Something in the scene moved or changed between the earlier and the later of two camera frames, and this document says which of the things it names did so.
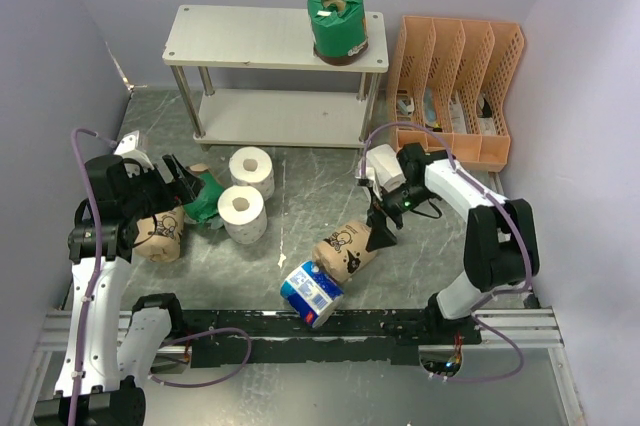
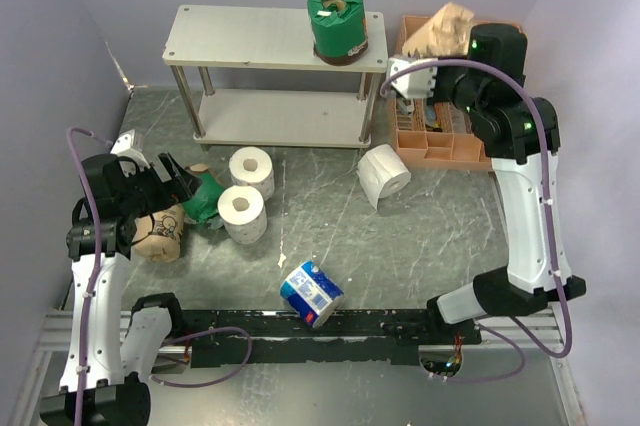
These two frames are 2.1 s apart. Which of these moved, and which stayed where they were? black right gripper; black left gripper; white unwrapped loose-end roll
Moved: black right gripper
Stayed: white unwrapped loose-end roll; black left gripper
